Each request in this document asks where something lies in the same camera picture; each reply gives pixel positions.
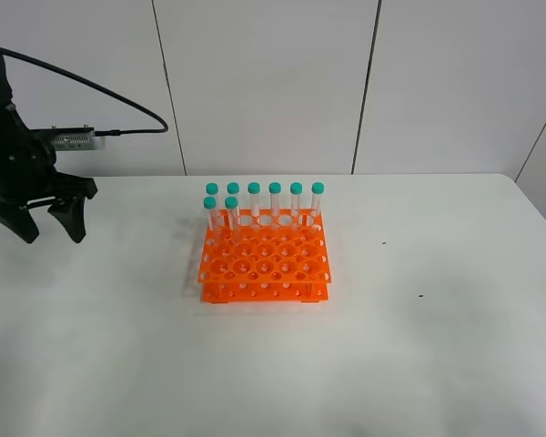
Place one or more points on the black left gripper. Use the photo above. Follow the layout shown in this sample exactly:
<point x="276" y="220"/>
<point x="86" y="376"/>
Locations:
<point x="29" y="179"/>

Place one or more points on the second row tube teal cap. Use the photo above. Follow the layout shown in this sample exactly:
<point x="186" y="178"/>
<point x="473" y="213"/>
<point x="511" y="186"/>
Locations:
<point x="215" y="236"/>

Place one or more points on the orange test tube rack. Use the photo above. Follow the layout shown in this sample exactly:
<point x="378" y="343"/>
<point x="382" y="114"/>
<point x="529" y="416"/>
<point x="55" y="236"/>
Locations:
<point x="265" y="261"/>

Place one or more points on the clear test tube teal cap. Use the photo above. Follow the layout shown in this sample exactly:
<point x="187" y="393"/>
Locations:
<point x="233" y="223"/>

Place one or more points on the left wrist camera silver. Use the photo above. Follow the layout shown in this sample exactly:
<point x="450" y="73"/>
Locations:
<point x="71" y="138"/>

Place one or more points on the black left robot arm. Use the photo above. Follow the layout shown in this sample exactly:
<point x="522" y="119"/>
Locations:
<point x="9" y="118"/>

